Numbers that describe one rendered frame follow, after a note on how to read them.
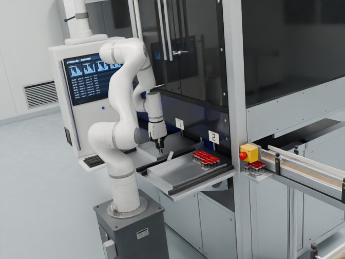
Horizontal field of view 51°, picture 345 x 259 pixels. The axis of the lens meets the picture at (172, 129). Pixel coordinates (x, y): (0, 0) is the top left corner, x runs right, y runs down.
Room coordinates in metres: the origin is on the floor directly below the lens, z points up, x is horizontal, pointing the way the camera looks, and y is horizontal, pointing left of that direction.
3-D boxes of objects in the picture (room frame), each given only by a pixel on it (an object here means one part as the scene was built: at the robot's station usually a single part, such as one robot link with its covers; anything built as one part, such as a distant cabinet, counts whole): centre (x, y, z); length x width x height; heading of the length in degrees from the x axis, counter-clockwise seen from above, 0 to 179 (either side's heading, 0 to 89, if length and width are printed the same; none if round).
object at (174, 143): (2.08, 0.03, 0.90); 0.34 x 0.26 x 0.04; 120
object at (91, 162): (2.25, 0.41, 0.82); 0.40 x 0.14 x 0.02; 119
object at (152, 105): (1.96, 0.09, 1.21); 0.09 x 0.08 x 0.13; 71
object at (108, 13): (2.77, 0.31, 1.50); 0.49 x 0.01 x 0.59; 30
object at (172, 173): (1.74, -0.05, 0.90); 0.34 x 0.26 x 0.04; 120
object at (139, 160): (1.90, 0.00, 0.87); 0.70 x 0.48 x 0.02; 30
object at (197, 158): (1.79, -0.14, 0.90); 0.18 x 0.02 x 0.05; 30
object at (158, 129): (1.96, 0.09, 1.07); 0.10 x 0.08 x 0.11; 120
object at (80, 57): (2.47, 0.50, 1.19); 0.50 x 0.19 x 0.78; 119
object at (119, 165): (1.49, 0.28, 1.16); 0.19 x 0.12 x 0.24; 71
